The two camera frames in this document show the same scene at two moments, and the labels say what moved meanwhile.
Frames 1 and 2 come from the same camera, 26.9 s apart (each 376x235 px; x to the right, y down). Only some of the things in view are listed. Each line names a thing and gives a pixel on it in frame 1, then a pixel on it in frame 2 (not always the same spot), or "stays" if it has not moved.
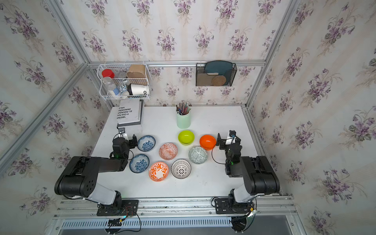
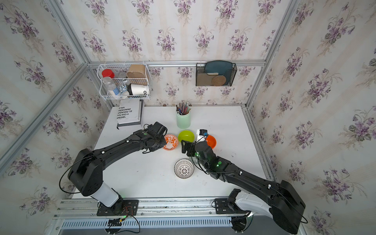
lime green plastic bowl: [186, 137] stays
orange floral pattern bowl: [158, 171] → [172, 141]
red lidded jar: [107, 73] stays
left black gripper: [133, 143] → [164, 141]
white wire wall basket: [124, 81] stays
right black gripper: [223, 142] → [192, 146]
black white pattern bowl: [181, 169] stays
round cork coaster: [218, 81] stays
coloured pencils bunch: [183, 109] stays
